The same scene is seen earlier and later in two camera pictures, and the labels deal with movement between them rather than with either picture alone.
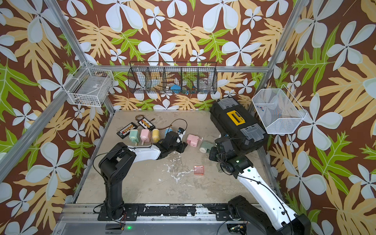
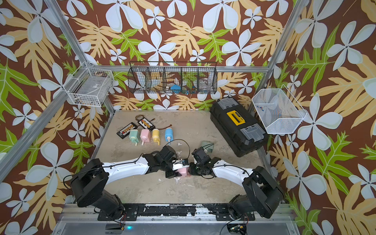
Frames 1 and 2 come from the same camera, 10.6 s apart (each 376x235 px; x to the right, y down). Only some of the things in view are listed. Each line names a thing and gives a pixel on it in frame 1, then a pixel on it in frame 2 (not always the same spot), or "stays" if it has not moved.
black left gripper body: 179,147 -> 168,167
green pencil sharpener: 205,147 stays
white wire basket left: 89,86 stays
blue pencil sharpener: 168,130 stays
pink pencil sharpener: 145,135 stays
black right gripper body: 215,155 -> 196,169
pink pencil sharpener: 193,140 -> 183,171
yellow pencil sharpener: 155,135 stays
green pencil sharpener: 134,136 stays
